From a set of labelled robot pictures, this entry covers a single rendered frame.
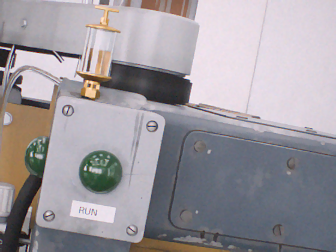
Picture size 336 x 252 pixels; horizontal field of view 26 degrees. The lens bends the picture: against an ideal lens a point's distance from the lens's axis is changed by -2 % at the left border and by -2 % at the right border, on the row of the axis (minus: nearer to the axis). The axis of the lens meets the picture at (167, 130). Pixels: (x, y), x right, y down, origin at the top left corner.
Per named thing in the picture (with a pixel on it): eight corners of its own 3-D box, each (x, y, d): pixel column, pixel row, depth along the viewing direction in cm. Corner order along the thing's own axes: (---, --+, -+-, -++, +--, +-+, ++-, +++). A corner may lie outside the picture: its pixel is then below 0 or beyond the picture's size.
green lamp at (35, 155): (20, 177, 49) (27, 134, 49) (21, 171, 52) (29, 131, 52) (56, 184, 50) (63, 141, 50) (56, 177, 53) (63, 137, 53)
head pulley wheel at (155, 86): (98, 89, 65) (103, 62, 65) (93, 87, 74) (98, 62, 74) (195, 108, 66) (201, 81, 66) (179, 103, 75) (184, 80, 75)
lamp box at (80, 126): (34, 225, 49) (57, 95, 49) (36, 213, 54) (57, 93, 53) (141, 244, 50) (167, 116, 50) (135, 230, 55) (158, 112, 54)
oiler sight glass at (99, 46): (78, 70, 56) (87, 26, 56) (78, 70, 58) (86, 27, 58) (110, 77, 56) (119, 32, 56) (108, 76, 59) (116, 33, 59)
